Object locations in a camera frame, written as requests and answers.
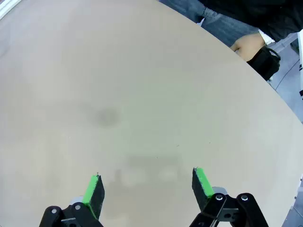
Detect white can dispenser rack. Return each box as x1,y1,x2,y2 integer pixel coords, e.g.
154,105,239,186
0,0,22,19

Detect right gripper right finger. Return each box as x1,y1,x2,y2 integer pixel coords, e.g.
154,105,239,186
189,166,270,227

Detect person's left hand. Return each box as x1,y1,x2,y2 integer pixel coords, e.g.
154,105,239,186
230,33,266,62

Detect person's blue jeans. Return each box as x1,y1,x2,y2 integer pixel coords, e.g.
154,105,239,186
159,0,260,47

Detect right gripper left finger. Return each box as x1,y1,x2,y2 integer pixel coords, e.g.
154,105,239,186
39,174,106,227

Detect black bag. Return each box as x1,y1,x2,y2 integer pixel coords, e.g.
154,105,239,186
246,46,282,81

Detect person's black jacket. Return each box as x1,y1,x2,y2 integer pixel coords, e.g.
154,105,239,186
198,0,303,44

